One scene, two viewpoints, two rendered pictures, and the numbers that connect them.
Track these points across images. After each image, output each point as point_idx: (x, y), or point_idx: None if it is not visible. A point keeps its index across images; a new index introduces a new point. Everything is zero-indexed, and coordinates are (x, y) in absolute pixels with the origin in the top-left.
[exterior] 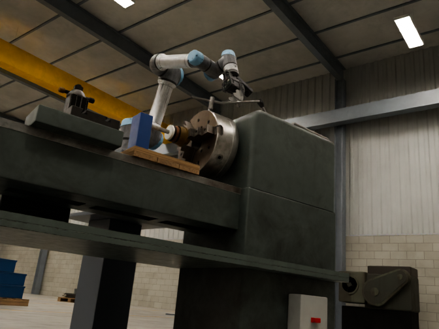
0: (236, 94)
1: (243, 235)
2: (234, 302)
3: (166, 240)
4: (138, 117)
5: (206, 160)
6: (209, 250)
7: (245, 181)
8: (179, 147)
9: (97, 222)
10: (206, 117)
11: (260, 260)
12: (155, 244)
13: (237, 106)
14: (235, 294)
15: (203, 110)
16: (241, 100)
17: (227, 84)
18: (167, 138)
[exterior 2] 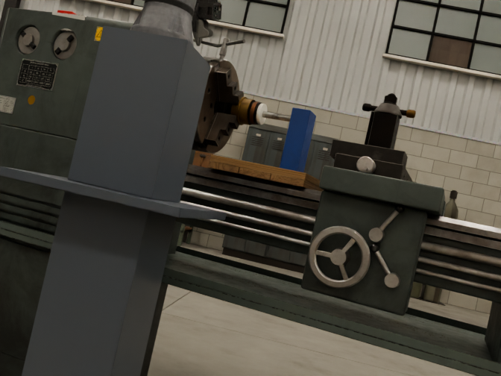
0: (209, 33)
1: (180, 224)
2: (161, 295)
3: (288, 275)
4: (313, 121)
5: (224, 145)
6: (241, 265)
7: (191, 160)
8: (237, 123)
9: (159, 217)
10: (233, 80)
11: (180, 250)
12: (297, 283)
13: (197, 42)
14: (163, 287)
15: (232, 65)
16: (201, 39)
17: (218, 15)
18: (261, 122)
